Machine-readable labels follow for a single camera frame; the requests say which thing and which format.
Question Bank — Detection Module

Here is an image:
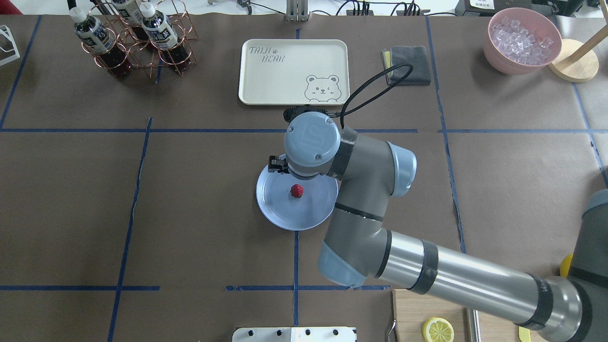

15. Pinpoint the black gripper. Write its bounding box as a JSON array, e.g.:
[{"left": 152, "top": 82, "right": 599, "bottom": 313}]
[{"left": 267, "top": 106, "right": 339, "bottom": 177}]

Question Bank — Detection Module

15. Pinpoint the blue plate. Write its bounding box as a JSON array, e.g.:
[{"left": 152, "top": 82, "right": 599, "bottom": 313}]
[{"left": 256, "top": 162, "right": 339, "bottom": 231}]

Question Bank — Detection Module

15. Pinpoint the red strawberry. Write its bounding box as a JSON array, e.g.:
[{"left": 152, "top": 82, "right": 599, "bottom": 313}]
[{"left": 290, "top": 184, "right": 304, "bottom": 199}]

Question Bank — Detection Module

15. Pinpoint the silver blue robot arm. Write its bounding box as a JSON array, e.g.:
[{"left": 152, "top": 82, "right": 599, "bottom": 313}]
[{"left": 268, "top": 105, "right": 608, "bottom": 342}]

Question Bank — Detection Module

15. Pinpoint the cream bear tray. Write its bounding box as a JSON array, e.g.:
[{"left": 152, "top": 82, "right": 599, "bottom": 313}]
[{"left": 238, "top": 39, "right": 351, "bottom": 106}]

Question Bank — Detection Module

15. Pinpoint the grey yellow cloth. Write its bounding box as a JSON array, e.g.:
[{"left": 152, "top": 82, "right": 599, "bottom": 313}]
[{"left": 381, "top": 46, "right": 431, "bottom": 86}]

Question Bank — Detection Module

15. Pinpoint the tea bottle left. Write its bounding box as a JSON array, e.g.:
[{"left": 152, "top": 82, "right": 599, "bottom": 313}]
[{"left": 139, "top": 1, "right": 190, "bottom": 72}]

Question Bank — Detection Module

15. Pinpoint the tea bottle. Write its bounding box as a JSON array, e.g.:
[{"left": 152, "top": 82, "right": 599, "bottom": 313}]
[
  {"left": 139, "top": 1, "right": 190, "bottom": 72},
  {"left": 111, "top": 0, "right": 150, "bottom": 41},
  {"left": 68, "top": 7, "right": 131, "bottom": 78}
]

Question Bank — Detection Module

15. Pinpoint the wooden cutting board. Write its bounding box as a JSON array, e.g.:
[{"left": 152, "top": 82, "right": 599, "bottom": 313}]
[{"left": 392, "top": 289, "right": 520, "bottom": 342}]

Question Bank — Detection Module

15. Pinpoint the tea bottle front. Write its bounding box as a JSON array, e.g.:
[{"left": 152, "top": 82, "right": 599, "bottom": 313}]
[{"left": 111, "top": 0, "right": 150, "bottom": 41}]

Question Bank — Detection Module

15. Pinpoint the tea bottle right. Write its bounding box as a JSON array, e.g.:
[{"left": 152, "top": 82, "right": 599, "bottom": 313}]
[{"left": 68, "top": 7, "right": 131, "bottom": 78}]

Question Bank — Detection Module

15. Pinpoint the lemon half slice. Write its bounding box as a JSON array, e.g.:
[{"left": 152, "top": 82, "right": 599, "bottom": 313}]
[{"left": 421, "top": 317, "right": 455, "bottom": 342}]

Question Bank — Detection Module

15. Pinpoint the steel muddler black cap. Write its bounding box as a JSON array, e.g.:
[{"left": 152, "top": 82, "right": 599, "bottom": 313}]
[{"left": 465, "top": 308, "right": 482, "bottom": 342}]

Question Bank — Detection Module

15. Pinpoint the pink bowl of ice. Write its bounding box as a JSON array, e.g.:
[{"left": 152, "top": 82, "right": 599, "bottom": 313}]
[{"left": 484, "top": 7, "right": 562, "bottom": 75}]

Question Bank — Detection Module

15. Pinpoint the yellow plastic knife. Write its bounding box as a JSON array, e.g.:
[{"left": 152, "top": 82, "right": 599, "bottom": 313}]
[{"left": 518, "top": 326, "right": 532, "bottom": 342}]

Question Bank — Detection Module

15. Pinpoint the yellow lemon front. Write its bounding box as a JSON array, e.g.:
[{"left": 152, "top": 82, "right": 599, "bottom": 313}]
[{"left": 560, "top": 253, "right": 574, "bottom": 278}]

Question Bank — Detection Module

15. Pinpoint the wooden stand round base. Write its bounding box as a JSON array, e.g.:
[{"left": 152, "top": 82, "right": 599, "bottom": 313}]
[{"left": 549, "top": 25, "right": 608, "bottom": 83}]

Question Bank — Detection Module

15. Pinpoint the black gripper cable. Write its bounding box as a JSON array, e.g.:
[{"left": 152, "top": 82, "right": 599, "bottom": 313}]
[{"left": 328, "top": 63, "right": 414, "bottom": 130}]

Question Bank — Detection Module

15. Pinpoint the aluminium frame post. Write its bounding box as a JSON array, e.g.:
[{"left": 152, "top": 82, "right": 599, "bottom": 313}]
[{"left": 286, "top": 0, "right": 310, "bottom": 22}]

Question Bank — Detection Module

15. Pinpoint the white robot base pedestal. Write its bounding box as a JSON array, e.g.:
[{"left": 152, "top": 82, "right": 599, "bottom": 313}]
[{"left": 232, "top": 326, "right": 358, "bottom": 342}]

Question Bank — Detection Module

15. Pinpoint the copper wire bottle rack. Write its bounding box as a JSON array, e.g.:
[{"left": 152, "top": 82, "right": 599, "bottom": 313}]
[{"left": 68, "top": 0, "right": 198, "bottom": 75}]

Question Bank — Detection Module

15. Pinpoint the white wire rack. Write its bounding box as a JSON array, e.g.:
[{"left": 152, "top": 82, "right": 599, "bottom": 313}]
[{"left": 0, "top": 25, "right": 21, "bottom": 67}]

